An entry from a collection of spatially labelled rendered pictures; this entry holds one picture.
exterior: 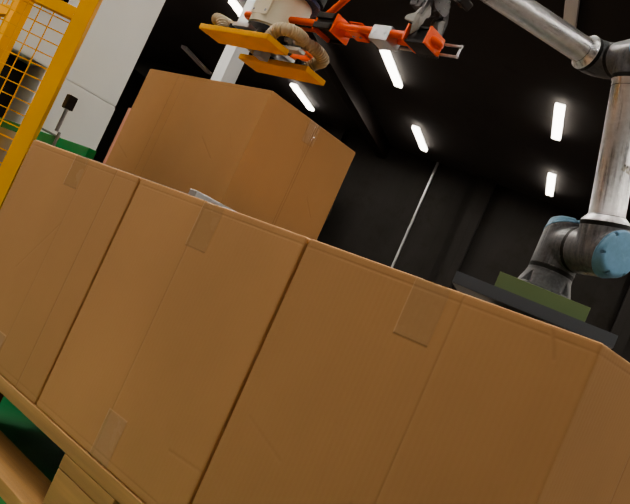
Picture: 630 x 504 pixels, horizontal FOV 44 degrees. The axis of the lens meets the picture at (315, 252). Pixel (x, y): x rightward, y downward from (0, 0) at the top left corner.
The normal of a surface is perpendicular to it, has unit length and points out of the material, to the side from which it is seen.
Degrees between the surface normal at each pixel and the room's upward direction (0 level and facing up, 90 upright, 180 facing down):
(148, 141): 90
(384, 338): 90
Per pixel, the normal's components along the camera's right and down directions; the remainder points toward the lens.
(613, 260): 0.37, 0.17
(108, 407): -0.60, -0.33
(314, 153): 0.69, 0.26
